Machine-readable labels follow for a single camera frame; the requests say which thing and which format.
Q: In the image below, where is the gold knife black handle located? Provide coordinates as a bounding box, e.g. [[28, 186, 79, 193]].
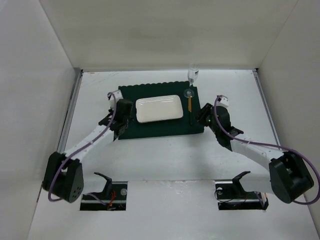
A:
[[188, 96, 193, 126]]

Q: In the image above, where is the dark green cloth placemat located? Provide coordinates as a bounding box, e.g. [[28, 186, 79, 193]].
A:
[[118, 81, 204, 140]]

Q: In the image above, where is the white rectangular plate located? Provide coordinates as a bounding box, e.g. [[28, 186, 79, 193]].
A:
[[135, 95, 184, 124]]

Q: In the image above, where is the clear champagne flute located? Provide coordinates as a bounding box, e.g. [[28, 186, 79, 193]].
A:
[[183, 62, 200, 98]]

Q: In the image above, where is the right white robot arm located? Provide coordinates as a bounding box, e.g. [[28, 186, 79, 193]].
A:
[[194, 103, 315, 205]]

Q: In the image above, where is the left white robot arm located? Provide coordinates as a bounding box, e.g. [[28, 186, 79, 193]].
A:
[[42, 98, 133, 203]]

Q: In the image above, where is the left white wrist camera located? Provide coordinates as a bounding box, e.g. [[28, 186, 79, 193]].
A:
[[107, 89, 123, 109]]

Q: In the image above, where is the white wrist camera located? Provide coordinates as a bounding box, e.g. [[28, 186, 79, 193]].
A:
[[107, 89, 123, 109], [216, 95, 229, 108]]

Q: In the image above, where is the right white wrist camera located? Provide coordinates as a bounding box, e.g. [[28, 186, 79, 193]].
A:
[[216, 95, 229, 108]]

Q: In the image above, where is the left aluminium table rail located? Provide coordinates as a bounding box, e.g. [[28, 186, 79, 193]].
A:
[[49, 67, 83, 155]]

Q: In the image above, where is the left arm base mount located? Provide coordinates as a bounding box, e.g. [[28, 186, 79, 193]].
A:
[[79, 172, 128, 211]]

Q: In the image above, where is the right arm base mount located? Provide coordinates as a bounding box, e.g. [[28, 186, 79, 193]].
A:
[[214, 171, 269, 211]]

